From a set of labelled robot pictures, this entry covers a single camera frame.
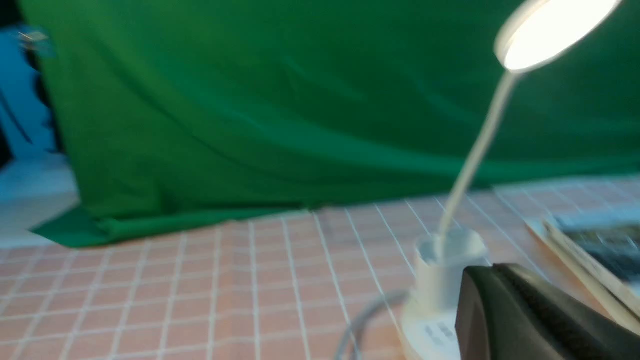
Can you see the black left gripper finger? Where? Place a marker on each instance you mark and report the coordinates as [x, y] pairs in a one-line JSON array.
[[507, 312]]

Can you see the white desk lamp with sockets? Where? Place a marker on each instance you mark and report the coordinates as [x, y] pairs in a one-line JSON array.
[[535, 34]]

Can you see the pink checkered tablecloth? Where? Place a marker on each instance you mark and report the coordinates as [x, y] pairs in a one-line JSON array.
[[277, 288]]

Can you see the green backdrop cloth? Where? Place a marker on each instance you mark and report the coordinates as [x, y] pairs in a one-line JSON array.
[[178, 114]]

